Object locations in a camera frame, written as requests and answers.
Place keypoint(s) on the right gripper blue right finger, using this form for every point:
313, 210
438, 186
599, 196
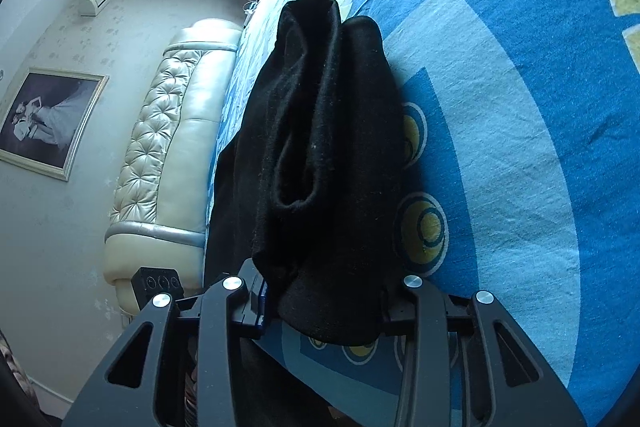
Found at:
505, 379

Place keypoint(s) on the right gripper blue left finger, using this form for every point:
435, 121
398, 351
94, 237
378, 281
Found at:
142, 379

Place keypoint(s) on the black studded pants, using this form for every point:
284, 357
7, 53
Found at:
307, 189

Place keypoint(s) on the cream tufted leather headboard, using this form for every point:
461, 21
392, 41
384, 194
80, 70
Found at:
160, 208

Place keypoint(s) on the framed wedding photo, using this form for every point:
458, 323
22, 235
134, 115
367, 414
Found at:
43, 121

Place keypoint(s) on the blue patterned bed sheet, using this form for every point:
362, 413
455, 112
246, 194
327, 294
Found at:
522, 164

